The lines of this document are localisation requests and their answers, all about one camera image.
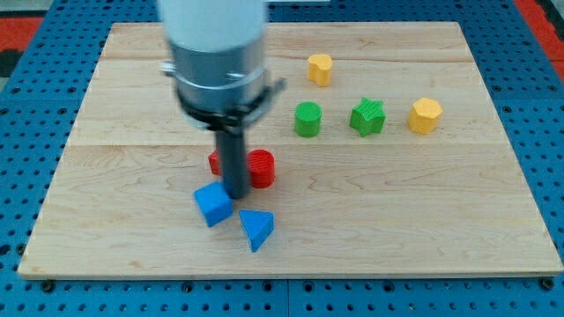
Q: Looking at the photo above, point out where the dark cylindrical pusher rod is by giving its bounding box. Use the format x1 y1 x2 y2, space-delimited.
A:
215 131 250 199

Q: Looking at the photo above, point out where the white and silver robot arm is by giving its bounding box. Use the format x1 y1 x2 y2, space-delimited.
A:
156 0 286 199

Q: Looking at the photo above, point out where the red star block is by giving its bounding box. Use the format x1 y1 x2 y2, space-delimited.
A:
208 150 221 176

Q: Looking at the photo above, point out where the green star block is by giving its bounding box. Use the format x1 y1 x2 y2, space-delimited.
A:
349 97 386 137

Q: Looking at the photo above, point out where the red cylinder block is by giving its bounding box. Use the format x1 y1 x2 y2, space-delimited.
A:
248 149 275 188

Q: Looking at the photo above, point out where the blue cube block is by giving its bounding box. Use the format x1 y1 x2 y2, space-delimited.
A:
193 181 233 227

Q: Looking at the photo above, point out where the green cylinder block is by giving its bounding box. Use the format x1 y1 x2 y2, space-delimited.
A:
294 101 323 137

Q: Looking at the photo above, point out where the blue triangle block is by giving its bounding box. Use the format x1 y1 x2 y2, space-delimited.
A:
239 210 275 253

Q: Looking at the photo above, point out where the yellow heart block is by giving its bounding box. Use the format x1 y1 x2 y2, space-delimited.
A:
307 54 333 87

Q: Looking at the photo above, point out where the light wooden board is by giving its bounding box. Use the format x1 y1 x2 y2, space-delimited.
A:
19 22 563 280

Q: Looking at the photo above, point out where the yellow hexagon block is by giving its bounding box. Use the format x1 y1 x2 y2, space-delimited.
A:
407 98 443 135

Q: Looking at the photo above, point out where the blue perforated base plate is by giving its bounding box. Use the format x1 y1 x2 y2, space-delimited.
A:
1 1 563 316

